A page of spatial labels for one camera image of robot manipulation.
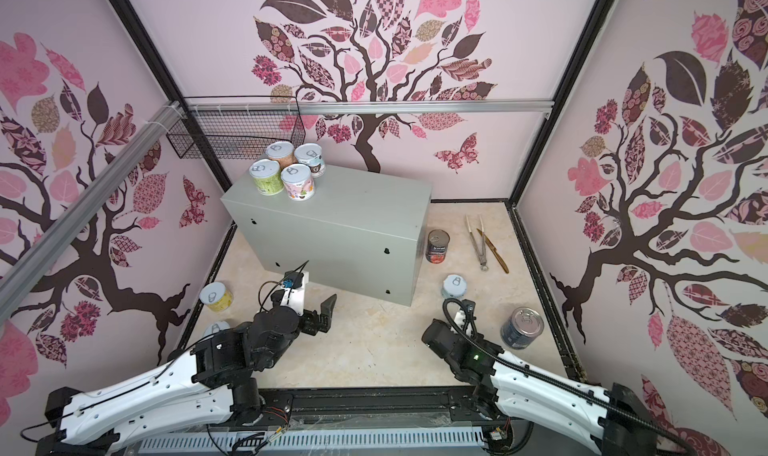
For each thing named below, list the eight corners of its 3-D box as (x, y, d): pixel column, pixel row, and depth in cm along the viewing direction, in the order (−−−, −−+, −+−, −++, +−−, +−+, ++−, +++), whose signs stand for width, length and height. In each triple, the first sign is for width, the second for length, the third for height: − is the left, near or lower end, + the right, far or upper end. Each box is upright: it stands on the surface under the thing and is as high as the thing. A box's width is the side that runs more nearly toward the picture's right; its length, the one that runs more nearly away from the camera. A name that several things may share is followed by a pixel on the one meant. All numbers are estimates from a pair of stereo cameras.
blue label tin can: (504, 351, 85) (516, 337, 76) (497, 322, 90) (508, 306, 82) (533, 351, 85) (549, 337, 76) (524, 322, 90) (539, 306, 82)
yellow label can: (204, 311, 93) (194, 303, 88) (213, 291, 97) (204, 282, 93) (229, 311, 93) (220, 303, 88) (236, 291, 97) (228, 282, 93)
